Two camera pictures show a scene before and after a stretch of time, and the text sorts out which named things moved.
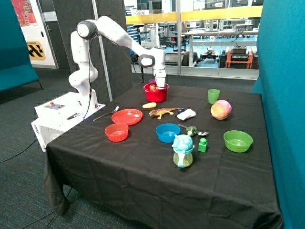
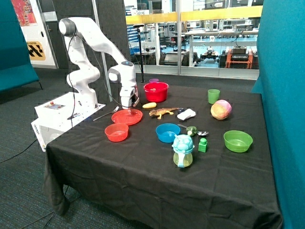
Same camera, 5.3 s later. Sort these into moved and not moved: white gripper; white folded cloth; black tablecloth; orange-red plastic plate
Moved: white gripper
Not moved: black tablecloth; white folded cloth; orange-red plastic plate
